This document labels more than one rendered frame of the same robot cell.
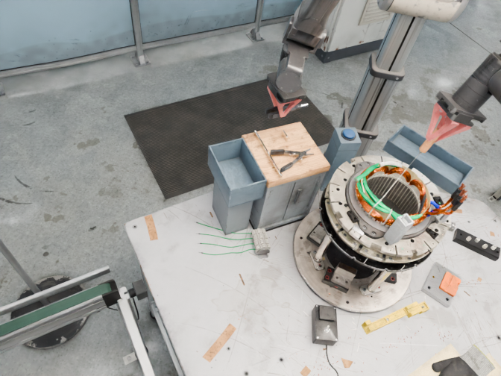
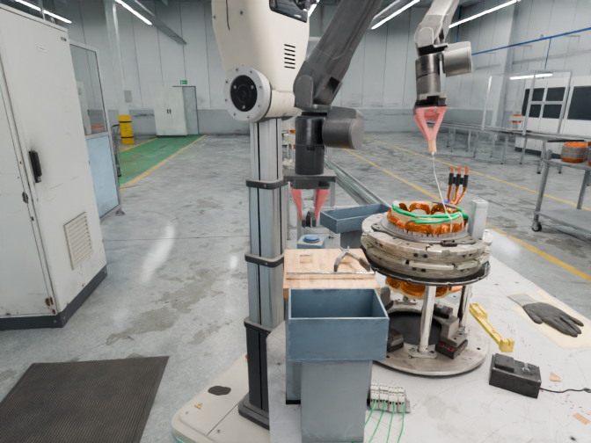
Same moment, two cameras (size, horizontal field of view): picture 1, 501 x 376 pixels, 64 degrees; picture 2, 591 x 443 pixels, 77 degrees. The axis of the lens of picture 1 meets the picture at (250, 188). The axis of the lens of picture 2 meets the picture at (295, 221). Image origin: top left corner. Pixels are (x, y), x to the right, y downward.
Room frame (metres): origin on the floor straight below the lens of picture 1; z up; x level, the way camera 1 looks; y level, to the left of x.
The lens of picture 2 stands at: (0.48, 0.59, 1.41)
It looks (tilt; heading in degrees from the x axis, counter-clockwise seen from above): 18 degrees down; 302
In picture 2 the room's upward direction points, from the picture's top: straight up
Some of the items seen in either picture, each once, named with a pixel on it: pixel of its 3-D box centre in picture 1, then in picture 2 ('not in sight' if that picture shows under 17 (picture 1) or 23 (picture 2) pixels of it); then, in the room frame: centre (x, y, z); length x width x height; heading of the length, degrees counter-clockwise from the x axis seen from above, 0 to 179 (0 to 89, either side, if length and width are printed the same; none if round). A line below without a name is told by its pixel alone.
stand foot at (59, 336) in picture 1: (51, 309); not in sight; (0.54, 0.79, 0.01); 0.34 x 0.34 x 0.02
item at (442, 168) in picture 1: (410, 181); (358, 250); (0.91, -0.52, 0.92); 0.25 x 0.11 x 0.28; 57
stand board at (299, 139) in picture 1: (285, 152); (326, 271); (0.81, -0.08, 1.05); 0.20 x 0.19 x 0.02; 123
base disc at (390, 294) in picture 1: (352, 253); (412, 326); (0.67, -0.37, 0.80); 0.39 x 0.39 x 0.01
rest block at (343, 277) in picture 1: (344, 275); (454, 330); (0.56, -0.32, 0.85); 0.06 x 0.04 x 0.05; 74
